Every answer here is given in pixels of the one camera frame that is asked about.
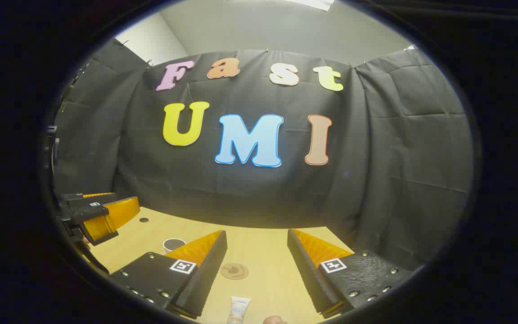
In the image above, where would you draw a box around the black backdrop cloth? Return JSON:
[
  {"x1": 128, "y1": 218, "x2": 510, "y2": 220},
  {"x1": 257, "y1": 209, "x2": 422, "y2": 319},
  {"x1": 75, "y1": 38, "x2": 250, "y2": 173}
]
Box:
[{"x1": 52, "y1": 38, "x2": 474, "y2": 270}]

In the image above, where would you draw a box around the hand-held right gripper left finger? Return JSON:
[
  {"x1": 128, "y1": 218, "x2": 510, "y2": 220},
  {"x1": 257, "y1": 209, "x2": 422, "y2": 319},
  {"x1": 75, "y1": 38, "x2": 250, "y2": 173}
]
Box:
[{"x1": 108, "y1": 230, "x2": 228, "y2": 320}]

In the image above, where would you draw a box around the white cup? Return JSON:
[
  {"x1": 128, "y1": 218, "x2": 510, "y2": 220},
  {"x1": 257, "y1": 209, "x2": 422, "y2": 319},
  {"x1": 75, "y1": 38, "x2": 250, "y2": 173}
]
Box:
[{"x1": 162, "y1": 238, "x2": 187, "y2": 252}]

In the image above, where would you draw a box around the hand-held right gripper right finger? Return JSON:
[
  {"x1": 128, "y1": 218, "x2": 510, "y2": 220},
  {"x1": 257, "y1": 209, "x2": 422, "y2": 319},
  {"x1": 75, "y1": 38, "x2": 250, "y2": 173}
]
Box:
[{"x1": 287, "y1": 229, "x2": 415, "y2": 319}]

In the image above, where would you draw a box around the round wooden coaster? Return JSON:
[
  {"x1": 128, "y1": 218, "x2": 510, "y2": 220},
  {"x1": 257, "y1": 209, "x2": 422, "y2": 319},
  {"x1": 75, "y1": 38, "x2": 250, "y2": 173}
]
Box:
[{"x1": 220, "y1": 263, "x2": 250, "y2": 280}]

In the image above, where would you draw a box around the light wooden desktop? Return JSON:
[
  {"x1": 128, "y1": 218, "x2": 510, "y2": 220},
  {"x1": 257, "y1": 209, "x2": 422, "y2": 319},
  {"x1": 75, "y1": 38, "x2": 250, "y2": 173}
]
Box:
[{"x1": 84, "y1": 206, "x2": 354, "y2": 324}]

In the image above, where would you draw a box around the white toothpaste tube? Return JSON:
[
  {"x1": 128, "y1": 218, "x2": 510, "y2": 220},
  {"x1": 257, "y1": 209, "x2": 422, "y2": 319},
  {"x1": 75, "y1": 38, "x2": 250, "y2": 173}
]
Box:
[{"x1": 227, "y1": 296, "x2": 251, "y2": 324}]

